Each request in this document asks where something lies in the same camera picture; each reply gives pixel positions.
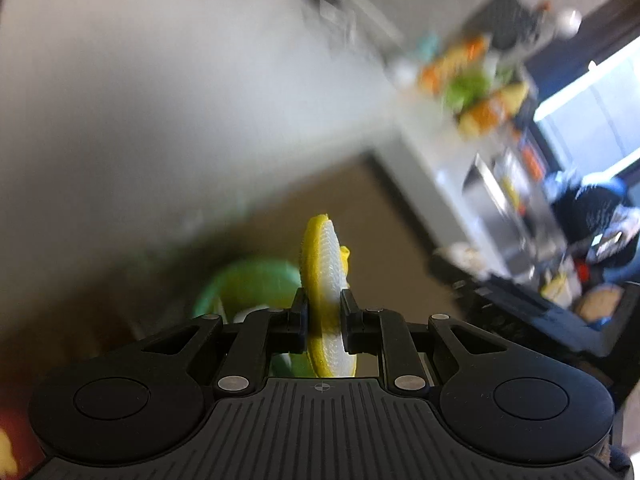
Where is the pile of colourful snack packets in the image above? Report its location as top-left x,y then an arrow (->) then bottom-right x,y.
395,35 -> 536,141

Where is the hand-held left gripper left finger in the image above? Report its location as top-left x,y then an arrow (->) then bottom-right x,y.
140,288 -> 307,397

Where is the yellow banana peel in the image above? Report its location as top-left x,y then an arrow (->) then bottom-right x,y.
299,214 -> 358,378

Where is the green plastic bin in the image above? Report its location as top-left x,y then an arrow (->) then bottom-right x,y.
192,256 -> 313,378

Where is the red and yellow packet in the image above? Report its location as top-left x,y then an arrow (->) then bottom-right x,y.
0,405 -> 31,478

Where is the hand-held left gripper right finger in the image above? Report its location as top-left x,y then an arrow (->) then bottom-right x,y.
340,289 -> 503,397

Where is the stainless steel cabinet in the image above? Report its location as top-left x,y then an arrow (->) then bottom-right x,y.
462,152 -> 566,281

